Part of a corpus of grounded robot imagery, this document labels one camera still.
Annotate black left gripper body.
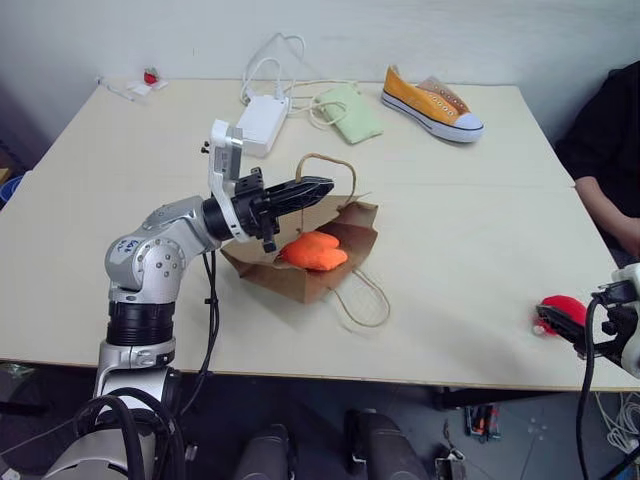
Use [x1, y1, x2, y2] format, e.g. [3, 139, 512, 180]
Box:
[231, 166, 282, 254]

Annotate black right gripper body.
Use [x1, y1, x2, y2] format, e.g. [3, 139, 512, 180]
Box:
[574, 280, 640, 359]

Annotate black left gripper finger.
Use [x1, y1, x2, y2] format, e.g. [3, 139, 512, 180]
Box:
[263, 176, 336, 204]
[271, 186, 336, 219]

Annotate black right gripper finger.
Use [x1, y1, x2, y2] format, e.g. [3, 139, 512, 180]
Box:
[536, 303, 588, 347]

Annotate red plush toy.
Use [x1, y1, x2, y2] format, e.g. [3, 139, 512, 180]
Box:
[533, 294, 589, 338]

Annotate brown paper bag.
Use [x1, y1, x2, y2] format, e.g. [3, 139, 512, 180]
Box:
[219, 152, 392, 334]

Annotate orange plush toy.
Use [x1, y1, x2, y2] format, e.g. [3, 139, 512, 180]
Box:
[276, 230, 349, 273]

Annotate white power adapter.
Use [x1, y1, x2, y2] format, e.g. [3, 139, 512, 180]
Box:
[234, 94, 292, 159]

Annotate black orange tool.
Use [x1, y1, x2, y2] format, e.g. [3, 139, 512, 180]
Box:
[463, 402, 503, 443]

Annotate yellow canvas sneaker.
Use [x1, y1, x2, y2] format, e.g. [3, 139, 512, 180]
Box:
[380, 64, 487, 145]

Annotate small white packet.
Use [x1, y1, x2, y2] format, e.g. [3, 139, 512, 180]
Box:
[124, 78, 169, 98]

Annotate white pen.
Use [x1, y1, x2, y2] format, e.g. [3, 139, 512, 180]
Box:
[94, 75, 137, 104]

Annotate small metal floor device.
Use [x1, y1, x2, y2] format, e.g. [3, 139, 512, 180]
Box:
[432, 419, 469, 480]

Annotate person in black clothes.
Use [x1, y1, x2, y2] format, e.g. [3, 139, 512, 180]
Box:
[553, 61, 640, 271]

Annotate dark rounded shape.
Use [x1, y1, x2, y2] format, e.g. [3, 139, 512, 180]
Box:
[343, 408, 431, 480]
[232, 423, 296, 480]

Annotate blue bin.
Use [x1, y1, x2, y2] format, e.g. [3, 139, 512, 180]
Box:
[0, 174, 25, 204]

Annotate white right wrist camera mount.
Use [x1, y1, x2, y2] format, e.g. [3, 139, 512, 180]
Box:
[610, 263, 640, 379]

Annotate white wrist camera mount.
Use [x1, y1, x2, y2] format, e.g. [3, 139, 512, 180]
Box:
[207, 118, 251, 245]
[610, 263, 640, 379]

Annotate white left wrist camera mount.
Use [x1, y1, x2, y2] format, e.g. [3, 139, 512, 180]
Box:
[207, 118, 251, 245]

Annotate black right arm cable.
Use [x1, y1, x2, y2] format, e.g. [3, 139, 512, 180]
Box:
[574, 296, 614, 480]

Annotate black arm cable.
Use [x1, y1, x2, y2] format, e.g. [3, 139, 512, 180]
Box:
[179, 248, 222, 417]
[574, 296, 614, 480]

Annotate green drawstring pouch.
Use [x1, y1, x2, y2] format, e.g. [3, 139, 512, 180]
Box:
[309, 83, 386, 146]

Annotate black table frame bar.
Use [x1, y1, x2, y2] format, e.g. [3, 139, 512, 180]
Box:
[432, 385, 596, 412]

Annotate white floor cables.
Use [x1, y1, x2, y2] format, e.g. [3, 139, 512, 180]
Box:
[592, 390, 640, 455]

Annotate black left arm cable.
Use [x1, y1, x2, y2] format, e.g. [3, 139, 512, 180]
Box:
[179, 248, 222, 417]

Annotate white power cable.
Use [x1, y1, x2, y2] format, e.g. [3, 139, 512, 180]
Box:
[241, 31, 362, 119]

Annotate black torso cable bundle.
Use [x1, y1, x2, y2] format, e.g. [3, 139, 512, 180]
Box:
[73, 387, 187, 480]

